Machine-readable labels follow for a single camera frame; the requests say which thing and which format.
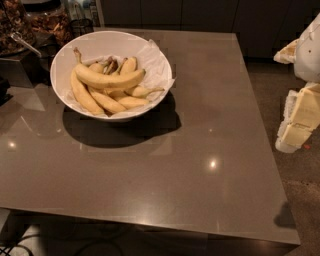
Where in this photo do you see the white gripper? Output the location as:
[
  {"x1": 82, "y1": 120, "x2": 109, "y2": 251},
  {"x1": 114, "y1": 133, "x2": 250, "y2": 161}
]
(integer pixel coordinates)
[{"x1": 273, "y1": 13, "x2": 320, "y2": 153}]

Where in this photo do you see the yellow banana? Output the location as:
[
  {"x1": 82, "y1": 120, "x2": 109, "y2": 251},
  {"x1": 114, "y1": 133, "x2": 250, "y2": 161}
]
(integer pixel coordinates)
[
  {"x1": 120, "y1": 57, "x2": 138, "y2": 75},
  {"x1": 89, "y1": 62, "x2": 104, "y2": 73},
  {"x1": 70, "y1": 71, "x2": 104, "y2": 115},
  {"x1": 73, "y1": 47, "x2": 146, "y2": 89},
  {"x1": 88, "y1": 87, "x2": 126, "y2": 114},
  {"x1": 115, "y1": 96, "x2": 149, "y2": 109}
]

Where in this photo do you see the right banana with stem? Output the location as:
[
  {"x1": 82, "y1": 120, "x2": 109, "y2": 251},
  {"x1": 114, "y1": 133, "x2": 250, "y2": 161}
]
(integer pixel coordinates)
[{"x1": 125, "y1": 85, "x2": 163, "y2": 98}]

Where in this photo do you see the white bowl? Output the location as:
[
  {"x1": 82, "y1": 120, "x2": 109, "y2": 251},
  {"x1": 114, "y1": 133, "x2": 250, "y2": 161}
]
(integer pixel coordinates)
[{"x1": 50, "y1": 31, "x2": 174, "y2": 122}]

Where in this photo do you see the dark cup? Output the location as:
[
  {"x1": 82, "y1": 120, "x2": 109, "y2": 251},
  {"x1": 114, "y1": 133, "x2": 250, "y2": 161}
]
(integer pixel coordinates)
[{"x1": 70, "y1": 18, "x2": 93, "y2": 37}]

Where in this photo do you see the tray of brown snacks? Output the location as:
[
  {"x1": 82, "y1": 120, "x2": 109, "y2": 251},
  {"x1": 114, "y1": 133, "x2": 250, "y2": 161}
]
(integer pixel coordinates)
[{"x1": 27, "y1": 8, "x2": 73, "y2": 46}]

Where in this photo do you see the metal spoon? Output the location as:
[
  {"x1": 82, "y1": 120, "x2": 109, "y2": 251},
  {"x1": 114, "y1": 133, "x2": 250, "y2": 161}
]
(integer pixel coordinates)
[{"x1": 11, "y1": 32, "x2": 42, "y2": 57}]

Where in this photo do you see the glass jar with snacks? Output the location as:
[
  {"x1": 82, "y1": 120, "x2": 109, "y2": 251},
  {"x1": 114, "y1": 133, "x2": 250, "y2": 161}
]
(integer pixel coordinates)
[{"x1": 0, "y1": 0, "x2": 36, "y2": 56}]

